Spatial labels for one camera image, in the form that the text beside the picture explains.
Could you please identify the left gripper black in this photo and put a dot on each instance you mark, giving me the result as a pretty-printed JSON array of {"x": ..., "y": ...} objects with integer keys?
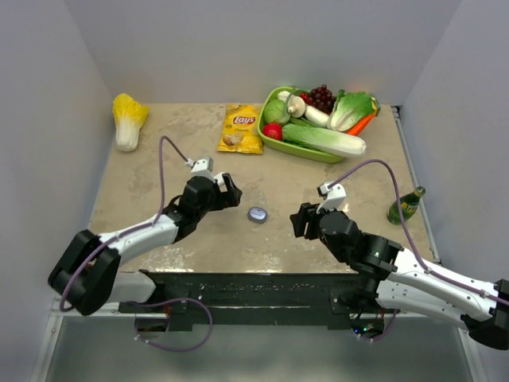
[{"x": 230, "y": 198}]

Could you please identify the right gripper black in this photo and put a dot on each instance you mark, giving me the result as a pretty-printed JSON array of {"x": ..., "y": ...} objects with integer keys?
[{"x": 306, "y": 213}]

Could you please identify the blue-grey earbud charging case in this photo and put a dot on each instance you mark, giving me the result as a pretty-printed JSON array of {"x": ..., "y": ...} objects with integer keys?
[{"x": 257, "y": 214}]

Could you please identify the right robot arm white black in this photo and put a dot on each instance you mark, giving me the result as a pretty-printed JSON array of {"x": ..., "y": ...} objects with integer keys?
[{"x": 393, "y": 278}]

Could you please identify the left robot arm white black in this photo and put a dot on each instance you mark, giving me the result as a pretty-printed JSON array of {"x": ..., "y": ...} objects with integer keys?
[{"x": 86, "y": 275}]

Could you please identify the yellow Lays chips bag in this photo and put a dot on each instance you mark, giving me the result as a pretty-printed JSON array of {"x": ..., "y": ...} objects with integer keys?
[{"x": 240, "y": 129}]

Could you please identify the green plastic tray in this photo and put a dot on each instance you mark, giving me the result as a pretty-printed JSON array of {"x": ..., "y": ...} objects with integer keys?
[{"x": 284, "y": 147}]

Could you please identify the red tomato toy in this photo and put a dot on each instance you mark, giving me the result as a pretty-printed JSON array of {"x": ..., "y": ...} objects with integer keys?
[{"x": 273, "y": 131}]

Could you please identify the long green napa cabbage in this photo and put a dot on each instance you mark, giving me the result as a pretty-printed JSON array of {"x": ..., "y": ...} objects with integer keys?
[{"x": 324, "y": 140}]

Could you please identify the round green cabbage toy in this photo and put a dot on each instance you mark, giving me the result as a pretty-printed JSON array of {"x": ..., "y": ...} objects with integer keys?
[{"x": 275, "y": 111}]

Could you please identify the white king oyster mushroom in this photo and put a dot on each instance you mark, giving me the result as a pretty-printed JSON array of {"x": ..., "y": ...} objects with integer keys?
[{"x": 298, "y": 108}]

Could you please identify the orange carrot toy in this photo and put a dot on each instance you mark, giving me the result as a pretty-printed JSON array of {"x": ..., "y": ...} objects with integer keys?
[{"x": 358, "y": 128}]

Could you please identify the green glass bottle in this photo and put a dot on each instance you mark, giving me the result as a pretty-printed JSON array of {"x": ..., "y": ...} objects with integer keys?
[{"x": 406, "y": 206}]

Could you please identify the small white mushroom toy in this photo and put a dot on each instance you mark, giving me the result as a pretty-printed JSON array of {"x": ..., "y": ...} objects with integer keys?
[{"x": 283, "y": 95}]

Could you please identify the green leafy lettuce toy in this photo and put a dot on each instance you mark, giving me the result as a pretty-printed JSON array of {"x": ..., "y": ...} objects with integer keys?
[{"x": 348, "y": 109}]

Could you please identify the dark red grapes bunch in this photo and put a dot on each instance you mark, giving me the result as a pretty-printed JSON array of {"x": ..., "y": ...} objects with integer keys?
[{"x": 321, "y": 98}]

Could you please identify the yellow napa cabbage toy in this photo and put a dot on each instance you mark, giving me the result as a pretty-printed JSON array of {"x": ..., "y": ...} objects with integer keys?
[{"x": 129, "y": 116}]

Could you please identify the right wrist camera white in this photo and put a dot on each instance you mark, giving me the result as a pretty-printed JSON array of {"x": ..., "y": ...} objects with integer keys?
[{"x": 333, "y": 195}]

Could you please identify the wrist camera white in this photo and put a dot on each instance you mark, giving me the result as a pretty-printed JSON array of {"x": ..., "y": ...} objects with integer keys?
[
  {"x": 200, "y": 169},
  {"x": 333, "y": 195}
]

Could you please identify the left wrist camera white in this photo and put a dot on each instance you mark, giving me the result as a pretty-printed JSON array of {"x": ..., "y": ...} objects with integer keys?
[{"x": 200, "y": 169}]

